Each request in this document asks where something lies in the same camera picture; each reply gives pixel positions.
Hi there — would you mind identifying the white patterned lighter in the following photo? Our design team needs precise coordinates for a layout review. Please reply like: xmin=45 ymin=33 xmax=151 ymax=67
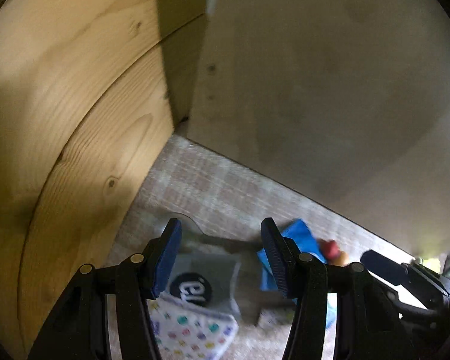
xmin=147 ymin=293 xmax=239 ymax=359

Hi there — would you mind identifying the blue Vinda tissue packet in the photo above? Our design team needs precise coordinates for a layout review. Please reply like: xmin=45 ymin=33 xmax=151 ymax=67
xmin=256 ymin=218 xmax=337 ymax=329

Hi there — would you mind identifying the large plywood back board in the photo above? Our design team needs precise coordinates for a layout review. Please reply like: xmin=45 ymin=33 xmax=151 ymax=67
xmin=187 ymin=0 xmax=450 ymax=256

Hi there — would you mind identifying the pine wood side panel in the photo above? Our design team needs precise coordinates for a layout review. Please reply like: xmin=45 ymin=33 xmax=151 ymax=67
xmin=0 ymin=0 xmax=206 ymax=359

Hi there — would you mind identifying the red orange toy keychain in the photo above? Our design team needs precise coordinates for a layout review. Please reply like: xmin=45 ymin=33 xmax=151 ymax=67
xmin=317 ymin=239 xmax=349 ymax=267

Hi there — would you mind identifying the beige checkered tablecloth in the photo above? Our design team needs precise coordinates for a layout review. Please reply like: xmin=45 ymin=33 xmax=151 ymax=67
xmin=106 ymin=135 xmax=411 ymax=359

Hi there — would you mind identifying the silver metal tin box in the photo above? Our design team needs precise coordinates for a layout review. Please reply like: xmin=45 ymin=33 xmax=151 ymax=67
xmin=166 ymin=253 xmax=241 ymax=318

